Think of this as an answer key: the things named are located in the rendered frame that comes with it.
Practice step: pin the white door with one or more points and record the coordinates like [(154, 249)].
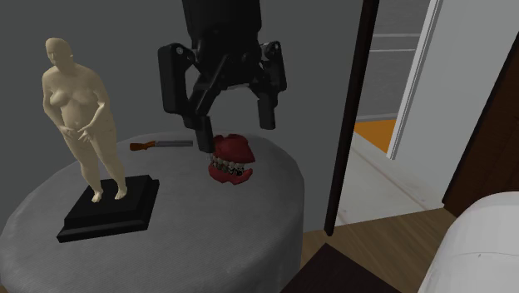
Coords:
[(454, 101)]

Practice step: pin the dark door frame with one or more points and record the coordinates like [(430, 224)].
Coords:
[(348, 121)]

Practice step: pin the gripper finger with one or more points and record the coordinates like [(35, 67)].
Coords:
[(172, 81), (272, 77)]

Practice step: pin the grey round ottoman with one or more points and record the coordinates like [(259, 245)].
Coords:
[(202, 235)]

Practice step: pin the dark brown wooden cabinet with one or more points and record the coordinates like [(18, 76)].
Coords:
[(494, 154)]

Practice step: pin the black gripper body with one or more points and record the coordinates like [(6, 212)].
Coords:
[(223, 36)]

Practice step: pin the red denture model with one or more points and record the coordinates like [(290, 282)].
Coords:
[(236, 152)]

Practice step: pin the beige nude figure, black base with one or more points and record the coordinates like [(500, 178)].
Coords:
[(81, 93)]

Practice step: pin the white sofa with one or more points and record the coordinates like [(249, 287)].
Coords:
[(478, 243)]

